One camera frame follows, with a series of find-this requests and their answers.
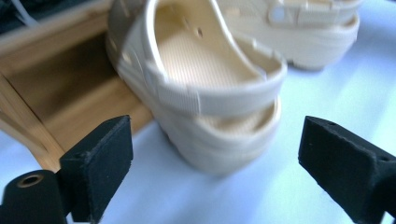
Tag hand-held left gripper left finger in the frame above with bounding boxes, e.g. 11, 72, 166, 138
59, 115, 134, 224

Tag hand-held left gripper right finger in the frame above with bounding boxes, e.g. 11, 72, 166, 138
297, 115, 396, 224

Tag wooden three-tier shoe rack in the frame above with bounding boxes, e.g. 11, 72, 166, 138
0, 0, 155, 174

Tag beige foam clog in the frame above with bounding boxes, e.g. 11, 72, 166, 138
106, 0, 289, 177
214, 0, 364, 71

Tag white cable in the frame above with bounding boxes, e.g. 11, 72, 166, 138
10, 0, 40, 28

